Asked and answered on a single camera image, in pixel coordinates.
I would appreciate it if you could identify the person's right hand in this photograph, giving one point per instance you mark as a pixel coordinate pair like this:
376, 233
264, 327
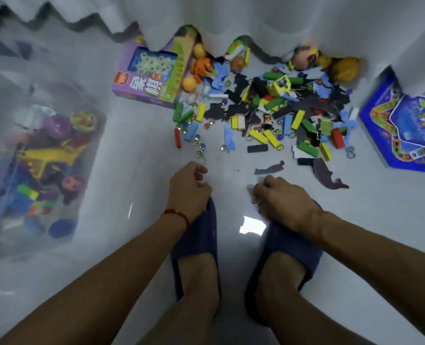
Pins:
288, 206

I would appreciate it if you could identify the person's left hand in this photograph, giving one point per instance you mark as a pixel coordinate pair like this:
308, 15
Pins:
187, 195

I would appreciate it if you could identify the person's left fingers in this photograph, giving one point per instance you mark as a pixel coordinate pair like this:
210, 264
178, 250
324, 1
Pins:
195, 171

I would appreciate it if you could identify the person's right fingers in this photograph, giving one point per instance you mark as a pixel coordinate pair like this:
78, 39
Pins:
268, 190

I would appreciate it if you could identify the person's left forearm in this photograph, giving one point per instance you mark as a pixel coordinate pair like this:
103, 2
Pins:
101, 291

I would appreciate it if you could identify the person's right forearm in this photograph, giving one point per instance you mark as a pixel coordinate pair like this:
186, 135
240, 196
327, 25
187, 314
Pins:
385, 262

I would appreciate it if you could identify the grey crocodile foam piece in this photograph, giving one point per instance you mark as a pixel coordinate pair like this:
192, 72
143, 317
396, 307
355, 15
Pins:
268, 169

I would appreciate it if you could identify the pile of coloured wooden blocks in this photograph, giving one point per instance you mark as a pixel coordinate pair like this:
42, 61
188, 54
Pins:
271, 138

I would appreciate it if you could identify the person's right blue slipper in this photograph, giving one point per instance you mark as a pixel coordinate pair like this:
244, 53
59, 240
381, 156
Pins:
288, 244

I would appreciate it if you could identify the person's blue slipper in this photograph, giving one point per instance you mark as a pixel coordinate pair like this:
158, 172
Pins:
288, 244
198, 233

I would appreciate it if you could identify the grey whale foam piece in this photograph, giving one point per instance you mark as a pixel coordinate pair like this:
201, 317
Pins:
325, 177

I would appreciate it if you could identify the person's left blue slipper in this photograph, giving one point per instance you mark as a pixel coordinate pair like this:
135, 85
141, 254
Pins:
198, 233

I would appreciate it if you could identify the small toy figurine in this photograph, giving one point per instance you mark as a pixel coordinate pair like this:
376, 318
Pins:
267, 122

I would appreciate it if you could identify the small orange toy fruit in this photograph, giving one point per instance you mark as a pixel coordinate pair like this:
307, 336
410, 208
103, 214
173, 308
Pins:
189, 84

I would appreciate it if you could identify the pile of foam puzzle pieces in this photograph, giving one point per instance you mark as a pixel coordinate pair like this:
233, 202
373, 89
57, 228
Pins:
241, 84

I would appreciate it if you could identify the orange plastic toy carrot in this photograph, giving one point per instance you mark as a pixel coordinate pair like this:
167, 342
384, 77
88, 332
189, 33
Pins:
201, 68

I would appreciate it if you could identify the purple and green toy box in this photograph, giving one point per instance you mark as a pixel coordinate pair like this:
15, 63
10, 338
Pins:
155, 75

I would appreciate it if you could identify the yellow green house-shaped piece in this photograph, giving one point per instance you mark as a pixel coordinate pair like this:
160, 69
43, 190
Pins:
279, 86

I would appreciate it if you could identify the person's right leg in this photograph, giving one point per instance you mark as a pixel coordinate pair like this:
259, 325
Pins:
288, 294

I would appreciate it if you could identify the person's leg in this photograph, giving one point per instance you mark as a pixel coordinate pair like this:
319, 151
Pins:
288, 294
194, 291

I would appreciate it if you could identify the brown toy fruit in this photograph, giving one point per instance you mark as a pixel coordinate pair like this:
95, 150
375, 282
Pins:
237, 63

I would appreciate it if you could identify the person's left leg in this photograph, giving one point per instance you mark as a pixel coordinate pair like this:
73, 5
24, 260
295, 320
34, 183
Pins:
194, 291

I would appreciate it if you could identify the small yellow toy fruit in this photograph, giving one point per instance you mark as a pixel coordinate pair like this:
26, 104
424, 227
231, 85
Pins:
199, 50

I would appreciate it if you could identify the green and white toy vegetable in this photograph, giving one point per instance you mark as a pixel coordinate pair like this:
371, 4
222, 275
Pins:
234, 47

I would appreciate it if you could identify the peach toy fruit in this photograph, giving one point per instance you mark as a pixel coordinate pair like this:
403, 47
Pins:
303, 58

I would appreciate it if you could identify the large yellow toy fruit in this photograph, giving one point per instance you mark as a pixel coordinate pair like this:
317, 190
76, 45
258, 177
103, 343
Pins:
345, 69

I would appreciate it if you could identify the heap of mixed plastic toys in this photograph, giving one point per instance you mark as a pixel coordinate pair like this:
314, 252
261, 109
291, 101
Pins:
47, 165

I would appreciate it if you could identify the blue game board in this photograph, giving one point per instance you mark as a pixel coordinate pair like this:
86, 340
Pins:
406, 129

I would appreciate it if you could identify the white curtain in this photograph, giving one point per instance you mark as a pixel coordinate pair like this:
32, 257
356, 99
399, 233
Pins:
270, 21

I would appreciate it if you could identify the clear plastic storage bin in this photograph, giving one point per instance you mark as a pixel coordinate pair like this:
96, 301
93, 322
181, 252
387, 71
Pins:
25, 86

